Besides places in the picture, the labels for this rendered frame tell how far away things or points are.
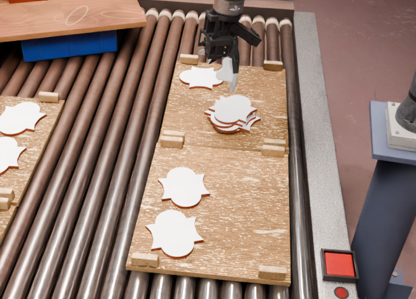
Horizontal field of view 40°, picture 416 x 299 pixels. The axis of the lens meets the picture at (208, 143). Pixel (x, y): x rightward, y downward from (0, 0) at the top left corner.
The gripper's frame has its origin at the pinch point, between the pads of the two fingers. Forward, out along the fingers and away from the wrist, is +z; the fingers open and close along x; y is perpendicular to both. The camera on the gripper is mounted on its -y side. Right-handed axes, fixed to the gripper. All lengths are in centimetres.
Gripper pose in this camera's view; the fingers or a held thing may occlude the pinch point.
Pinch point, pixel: (222, 78)
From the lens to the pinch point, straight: 155.5
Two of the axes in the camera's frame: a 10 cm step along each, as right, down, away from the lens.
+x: 3.9, 6.1, -6.9
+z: -1.4, 7.8, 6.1
